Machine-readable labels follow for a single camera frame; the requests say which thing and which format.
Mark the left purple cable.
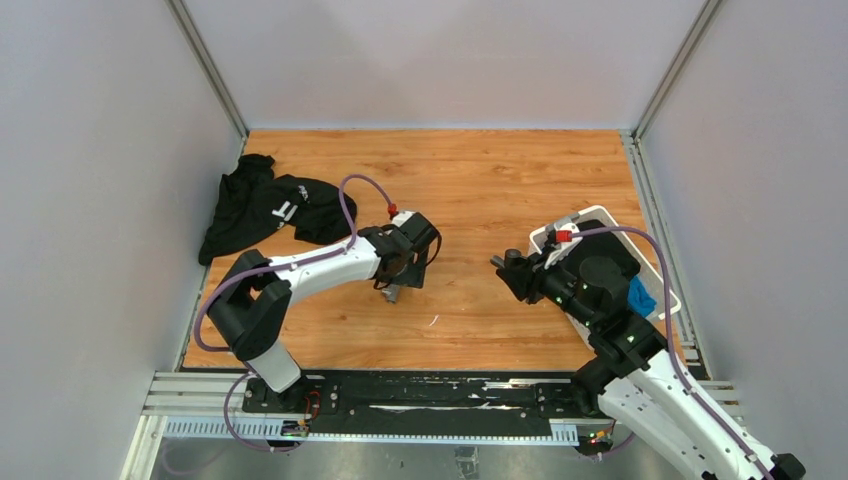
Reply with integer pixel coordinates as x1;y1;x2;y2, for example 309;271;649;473
192;174;400;352

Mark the black cloth with white print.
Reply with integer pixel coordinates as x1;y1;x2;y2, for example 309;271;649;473
197;154;357;266

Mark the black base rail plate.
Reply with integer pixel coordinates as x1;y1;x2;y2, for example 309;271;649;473
148;368;641;446

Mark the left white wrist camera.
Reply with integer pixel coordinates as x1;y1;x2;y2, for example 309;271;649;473
391;210;417;228

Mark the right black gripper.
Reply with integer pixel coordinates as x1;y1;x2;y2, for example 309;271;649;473
498;242;598;329

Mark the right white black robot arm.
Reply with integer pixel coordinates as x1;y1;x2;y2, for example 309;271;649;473
491;249;806;479

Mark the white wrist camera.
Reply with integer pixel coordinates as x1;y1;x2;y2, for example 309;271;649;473
542;223;581;269
391;210;417;228

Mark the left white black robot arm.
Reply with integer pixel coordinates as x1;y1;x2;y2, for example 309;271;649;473
199;211;443;413

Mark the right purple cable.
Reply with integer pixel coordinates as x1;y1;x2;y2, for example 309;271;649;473
555;225;776;480

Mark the blue cloth in basket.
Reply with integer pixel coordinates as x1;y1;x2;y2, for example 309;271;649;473
627;276;657;318

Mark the black cloth in basket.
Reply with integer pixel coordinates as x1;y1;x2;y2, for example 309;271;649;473
562;232;641;282

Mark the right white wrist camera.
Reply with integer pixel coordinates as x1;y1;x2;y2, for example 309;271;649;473
542;223;581;269

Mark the purple cable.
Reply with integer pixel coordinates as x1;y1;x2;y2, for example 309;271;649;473
192;174;400;352
555;225;776;480

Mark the grey tee pipe fitting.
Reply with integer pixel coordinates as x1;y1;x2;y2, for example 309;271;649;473
380;284;401;304

